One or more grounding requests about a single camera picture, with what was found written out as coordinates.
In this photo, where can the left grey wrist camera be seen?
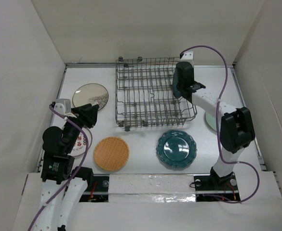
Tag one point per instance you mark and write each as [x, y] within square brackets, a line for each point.
[62, 106]

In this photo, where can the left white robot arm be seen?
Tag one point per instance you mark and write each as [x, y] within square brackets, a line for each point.
[62, 183]

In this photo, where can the woven bamboo round tray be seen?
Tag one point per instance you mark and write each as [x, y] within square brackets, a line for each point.
[111, 153]

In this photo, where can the dark teal floral plate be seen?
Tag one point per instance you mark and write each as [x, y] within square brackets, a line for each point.
[177, 83]

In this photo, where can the pale green celadon plate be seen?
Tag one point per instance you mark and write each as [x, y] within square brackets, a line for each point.
[210, 121]

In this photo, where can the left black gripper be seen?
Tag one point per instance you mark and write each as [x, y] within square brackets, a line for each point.
[87, 112]

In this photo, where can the beige tree pattern plate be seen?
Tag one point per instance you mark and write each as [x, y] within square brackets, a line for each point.
[92, 93]

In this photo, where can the teal scalloped rim plate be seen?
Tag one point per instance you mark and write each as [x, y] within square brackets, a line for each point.
[176, 148]

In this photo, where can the grey wire dish rack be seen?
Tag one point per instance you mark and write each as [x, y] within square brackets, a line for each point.
[144, 94]

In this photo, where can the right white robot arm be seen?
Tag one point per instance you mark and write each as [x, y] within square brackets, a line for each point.
[234, 126]

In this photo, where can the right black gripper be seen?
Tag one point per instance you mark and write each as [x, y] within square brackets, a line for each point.
[193, 71]

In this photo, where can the white red floral plate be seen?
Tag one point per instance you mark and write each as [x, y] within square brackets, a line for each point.
[80, 144]

